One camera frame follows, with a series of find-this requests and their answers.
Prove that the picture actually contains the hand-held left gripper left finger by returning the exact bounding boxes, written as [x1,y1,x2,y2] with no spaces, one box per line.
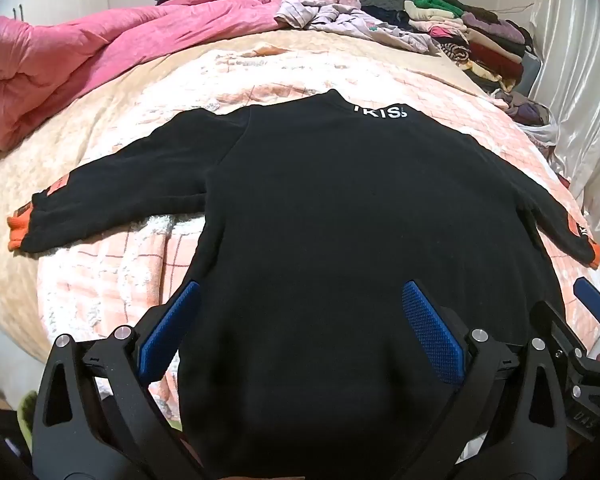
[30,280,203,480]

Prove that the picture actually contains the white plastic bag of clothes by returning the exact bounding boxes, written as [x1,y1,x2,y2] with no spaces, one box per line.
[490,87,561,148]

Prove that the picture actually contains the stack of folded clothes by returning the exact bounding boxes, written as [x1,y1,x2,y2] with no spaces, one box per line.
[405,0,536,93]

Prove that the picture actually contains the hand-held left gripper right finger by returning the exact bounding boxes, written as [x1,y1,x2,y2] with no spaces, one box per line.
[397,279,568,480]

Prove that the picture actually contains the black sweater with orange cuffs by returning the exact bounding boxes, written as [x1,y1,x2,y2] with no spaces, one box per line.
[7,89,600,480]

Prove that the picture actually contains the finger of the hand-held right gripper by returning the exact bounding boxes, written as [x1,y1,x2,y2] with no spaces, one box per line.
[530,301,588,361]
[574,276,600,329]

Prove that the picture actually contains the pile of lilac clothes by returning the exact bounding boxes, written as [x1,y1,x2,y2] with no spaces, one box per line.
[275,0,441,56]

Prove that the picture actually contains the beige fleece blanket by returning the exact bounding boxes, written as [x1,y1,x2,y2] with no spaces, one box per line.
[0,30,481,361]

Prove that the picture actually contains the grey storage box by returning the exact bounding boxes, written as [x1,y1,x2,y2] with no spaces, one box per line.
[522,52,545,95]

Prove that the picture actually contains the white curtain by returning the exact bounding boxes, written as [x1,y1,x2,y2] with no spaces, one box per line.
[530,0,600,241]

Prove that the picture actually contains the peach checked blanket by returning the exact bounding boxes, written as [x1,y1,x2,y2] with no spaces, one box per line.
[37,47,600,421]

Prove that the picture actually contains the pink comforter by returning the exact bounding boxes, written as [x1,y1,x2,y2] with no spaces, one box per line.
[0,0,286,153]

